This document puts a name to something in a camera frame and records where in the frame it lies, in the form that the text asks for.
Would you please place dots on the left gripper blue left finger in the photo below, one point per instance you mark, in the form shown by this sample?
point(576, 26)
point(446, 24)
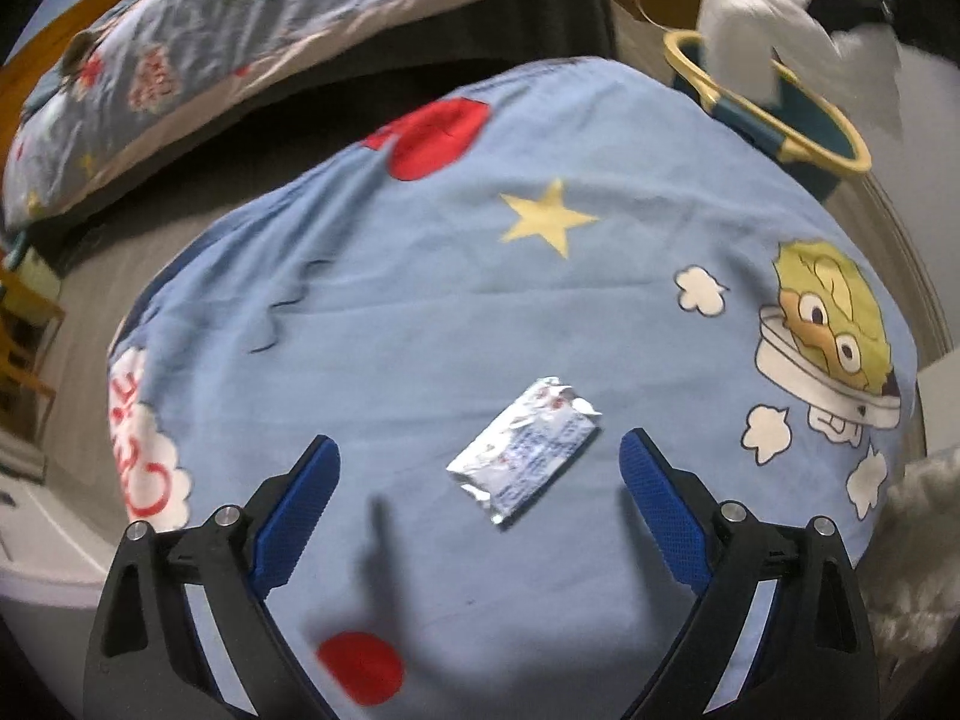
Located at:
point(145, 659)

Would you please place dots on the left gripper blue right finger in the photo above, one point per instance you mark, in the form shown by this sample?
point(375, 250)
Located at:
point(815, 658)

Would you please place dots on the silver foil packet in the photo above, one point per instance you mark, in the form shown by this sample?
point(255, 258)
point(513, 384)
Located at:
point(524, 448)

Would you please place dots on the white tissue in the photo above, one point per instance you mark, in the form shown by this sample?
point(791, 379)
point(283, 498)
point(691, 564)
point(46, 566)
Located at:
point(855, 69)

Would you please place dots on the teal yellow-rimmed trash bin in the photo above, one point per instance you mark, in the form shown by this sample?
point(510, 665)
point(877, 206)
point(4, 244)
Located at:
point(810, 139)

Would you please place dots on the green white small bin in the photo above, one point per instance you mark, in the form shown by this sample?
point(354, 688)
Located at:
point(34, 272)

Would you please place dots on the blue cartoon cloth foreground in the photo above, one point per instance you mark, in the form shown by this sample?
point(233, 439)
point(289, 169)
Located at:
point(574, 220)

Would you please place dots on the wooden bed headboard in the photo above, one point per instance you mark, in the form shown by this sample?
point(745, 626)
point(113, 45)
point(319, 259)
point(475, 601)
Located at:
point(22, 72)

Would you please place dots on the blue cartoon duvet on bed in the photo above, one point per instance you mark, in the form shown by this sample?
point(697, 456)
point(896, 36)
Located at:
point(150, 73)

